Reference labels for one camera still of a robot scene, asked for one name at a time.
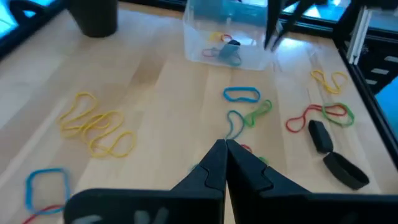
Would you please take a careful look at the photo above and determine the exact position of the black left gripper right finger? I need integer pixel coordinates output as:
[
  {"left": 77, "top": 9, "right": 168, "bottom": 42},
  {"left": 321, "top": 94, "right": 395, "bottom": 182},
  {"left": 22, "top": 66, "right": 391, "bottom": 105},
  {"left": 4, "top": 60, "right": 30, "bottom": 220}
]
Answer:
[{"left": 226, "top": 139, "right": 398, "bottom": 224}]

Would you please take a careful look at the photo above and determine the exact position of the silver frame bracket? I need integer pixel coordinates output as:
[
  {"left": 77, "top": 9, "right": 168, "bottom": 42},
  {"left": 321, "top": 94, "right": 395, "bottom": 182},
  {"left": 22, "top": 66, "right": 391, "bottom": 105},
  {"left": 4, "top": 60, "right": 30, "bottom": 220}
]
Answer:
[{"left": 346, "top": 6, "right": 369, "bottom": 65}]

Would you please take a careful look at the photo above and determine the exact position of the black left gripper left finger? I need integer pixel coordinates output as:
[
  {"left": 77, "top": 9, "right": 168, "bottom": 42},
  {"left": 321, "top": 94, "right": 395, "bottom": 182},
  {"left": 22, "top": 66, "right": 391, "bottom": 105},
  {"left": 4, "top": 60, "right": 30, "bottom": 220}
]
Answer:
[{"left": 63, "top": 139, "right": 227, "bottom": 224}]

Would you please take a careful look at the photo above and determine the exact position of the blue rubber band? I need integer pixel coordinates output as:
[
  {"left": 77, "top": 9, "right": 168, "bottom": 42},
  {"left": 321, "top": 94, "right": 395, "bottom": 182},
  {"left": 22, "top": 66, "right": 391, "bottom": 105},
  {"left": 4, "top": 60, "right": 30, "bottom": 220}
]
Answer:
[
  {"left": 217, "top": 46, "right": 243, "bottom": 67},
  {"left": 222, "top": 86, "right": 261, "bottom": 103},
  {"left": 24, "top": 167, "right": 72, "bottom": 215},
  {"left": 224, "top": 110, "right": 246, "bottom": 141}
]

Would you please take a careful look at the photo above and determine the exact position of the yellow rubber band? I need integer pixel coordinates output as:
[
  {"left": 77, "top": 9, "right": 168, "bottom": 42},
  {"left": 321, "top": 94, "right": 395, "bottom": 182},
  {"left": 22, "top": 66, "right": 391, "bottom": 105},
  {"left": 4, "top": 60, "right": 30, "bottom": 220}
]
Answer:
[
  {"left": 310, "top": 69, "right": 349, "bottom": 95},
  {"left": 88, "top": 110, "right": 137, "bottom": 159},
  {"left": 210, "top": 31, "right": 225, "bottom": 43},
  {"left": 58, "top": 91, "right": 125, "bottom": 139}
]

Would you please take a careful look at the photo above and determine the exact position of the black plant pot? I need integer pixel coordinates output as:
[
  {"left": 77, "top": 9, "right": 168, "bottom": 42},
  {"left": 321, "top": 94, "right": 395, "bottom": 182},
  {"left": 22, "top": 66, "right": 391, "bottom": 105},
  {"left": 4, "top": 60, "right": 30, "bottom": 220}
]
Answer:
[{"left": 66, "top": 0, "right": 119, "bottom": 38}]

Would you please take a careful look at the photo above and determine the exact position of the clear plastic bin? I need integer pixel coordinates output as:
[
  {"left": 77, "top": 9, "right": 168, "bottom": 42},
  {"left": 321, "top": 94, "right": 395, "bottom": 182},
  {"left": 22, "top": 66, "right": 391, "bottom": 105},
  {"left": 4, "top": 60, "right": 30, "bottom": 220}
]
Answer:
[{"left": 182, "top": 0, "right": 282, "bottom": 71}]

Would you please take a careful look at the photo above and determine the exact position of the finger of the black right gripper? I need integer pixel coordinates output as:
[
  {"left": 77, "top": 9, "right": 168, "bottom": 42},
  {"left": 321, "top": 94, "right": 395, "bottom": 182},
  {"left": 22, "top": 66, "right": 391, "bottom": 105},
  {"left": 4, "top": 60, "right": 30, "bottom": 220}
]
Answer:
[
  {"left": 264, "top": 0, "right": 283, "bottom": 49},
  {"left": 271, "top": 0, "right": 315, "bottom": 50}
]

